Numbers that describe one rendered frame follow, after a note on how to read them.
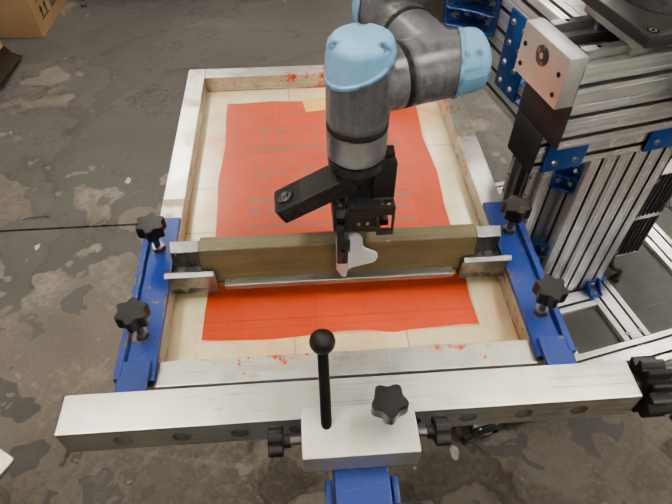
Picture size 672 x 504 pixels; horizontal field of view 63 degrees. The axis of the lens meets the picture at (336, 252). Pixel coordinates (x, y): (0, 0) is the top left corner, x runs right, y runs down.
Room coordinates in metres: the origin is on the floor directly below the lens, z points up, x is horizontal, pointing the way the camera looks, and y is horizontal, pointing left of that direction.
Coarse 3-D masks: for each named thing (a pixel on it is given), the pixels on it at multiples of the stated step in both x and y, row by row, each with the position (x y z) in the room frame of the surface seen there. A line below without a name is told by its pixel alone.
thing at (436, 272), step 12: (276, 276) 0.53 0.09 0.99; (288, 276) 0.53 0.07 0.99; (300, 276) 0.53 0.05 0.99; (312, 276) 0.53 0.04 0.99; (324, 276) 0.53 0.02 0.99; (336, 276) 0.53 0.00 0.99; (348, 276) 0.53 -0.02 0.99; (360, 276) 0.53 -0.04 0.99; (372, 276) 0.53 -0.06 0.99; (384, 276) 0.53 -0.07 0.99; (396, 276) 0.53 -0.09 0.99; (408, 276) 0.53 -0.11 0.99; (420, 276) 0.53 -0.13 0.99; (432, 276) 0.53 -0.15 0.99; (444, 276) 0.53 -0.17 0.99; (228, 288) 0.51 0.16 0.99; (240, 288) 0.51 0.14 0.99
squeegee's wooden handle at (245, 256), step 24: (216, 240) 0.54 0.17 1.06; (240, 240) 0.54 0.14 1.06; (264, 240) 0.54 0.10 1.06; (288, 240) 0.54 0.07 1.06; (312, 240) 0.54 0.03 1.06; (384, 240) 0.54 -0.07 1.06; (408, 240) 0.54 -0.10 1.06; (432, 240) 0.54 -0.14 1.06; (456, 240) 0.55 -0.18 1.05; (216, 264) 0.52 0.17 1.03; (240, 264) 0.52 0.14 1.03; (264, 264) 0.53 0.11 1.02; (288, 264) 0.53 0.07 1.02; (312, 264) 0.53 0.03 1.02; (384, 264) 0.54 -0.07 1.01; (408, 264) 0.54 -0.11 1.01; (432, 264) 0.54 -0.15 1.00; (456, 264) 0.55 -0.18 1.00
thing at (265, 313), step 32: (224, 160) 0.85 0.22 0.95; (224, 192) 0.76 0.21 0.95; (224, 224) 0.68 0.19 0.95; (224, 288) 0.54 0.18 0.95; (256, 288) 0.54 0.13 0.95; (288, 288) 0.54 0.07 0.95; (320, 288) 0.54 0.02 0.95; (224, 320) 0.47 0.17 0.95; (256, 320) 0.47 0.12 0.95; (288, 320) 0.47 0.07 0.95; (320, 320) 0.47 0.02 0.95
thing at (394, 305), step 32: (416, 128) 0.96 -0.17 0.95; (416, 160) 0.85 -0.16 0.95; (416, 192) 0.76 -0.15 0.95; (416, 224) 0.68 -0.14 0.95; (448, 224) 0.68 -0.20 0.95; (352, 288) 0.54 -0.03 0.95; (384, 288) 0.54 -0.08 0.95; (416, 288) 0.54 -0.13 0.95; (448, 288) 0.54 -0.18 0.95; (352, 320) 0.47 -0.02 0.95; (384, 320) 0.47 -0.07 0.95; (416, 320) 0.47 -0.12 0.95; (448, 320) 0.47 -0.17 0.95
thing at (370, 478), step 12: (360, 468) 0.22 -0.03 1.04; (372, 468) 0.22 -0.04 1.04; (384, 468) 0.22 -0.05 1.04; (336, 480) 0.21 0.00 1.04; (348, 480) 0.21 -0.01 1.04; (360, 480) 0.21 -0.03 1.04; (372, 480) 0.21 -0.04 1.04; (384, 480) 0.21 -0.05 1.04; (336, 492) 0.20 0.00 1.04; (348, 492) 0.20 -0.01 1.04; (360, 492) 0.20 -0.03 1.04; (372, 492) 0.20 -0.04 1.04; (384, 492) 0.20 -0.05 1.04
